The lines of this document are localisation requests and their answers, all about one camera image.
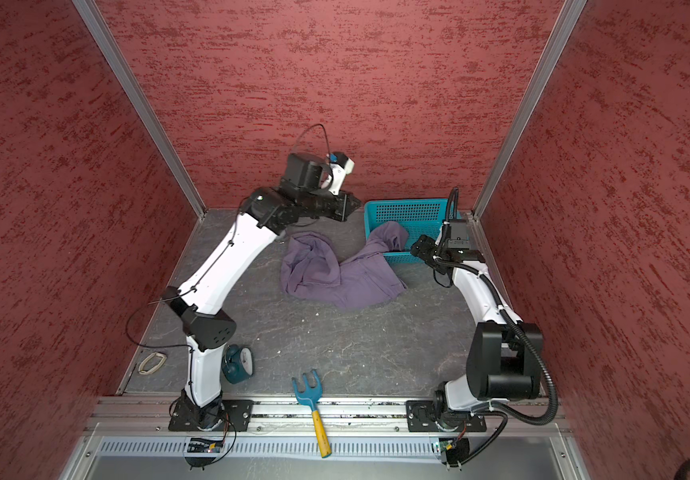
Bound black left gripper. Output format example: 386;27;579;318
300;186;363;224

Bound purple trousers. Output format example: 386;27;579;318
280;221;409;309

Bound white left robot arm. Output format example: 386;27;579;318
162;187;362;431

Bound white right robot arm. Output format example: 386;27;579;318
410;235;544;422

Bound teal plastic mesh basket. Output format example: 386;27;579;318
364;199;461;266

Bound teal tape dispenser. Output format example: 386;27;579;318
222;344;254;384

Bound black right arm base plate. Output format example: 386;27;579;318
405;400;487;434

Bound black corrugated cable conduit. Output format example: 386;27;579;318
440;187;559;466

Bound blue garden fork yellow handle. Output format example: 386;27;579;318
292;369;332;458

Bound right circuit board with wires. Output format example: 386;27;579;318
438;428;470;469

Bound circuit board with wires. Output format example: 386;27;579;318
184;414;237;470
438;428;470;469

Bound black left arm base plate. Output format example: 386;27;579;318
168;396;254;433

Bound left circuit board with wires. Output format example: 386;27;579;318
184;414;237;470

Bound aluminium corner post right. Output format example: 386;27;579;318
472;0;587;222

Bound aluminium corner post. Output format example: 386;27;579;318
72;0;207;220
472;0;587;222

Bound aluminium corner post left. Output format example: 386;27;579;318
72;0;207;220

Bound aluminium front rail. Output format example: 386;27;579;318
80;395;570;464

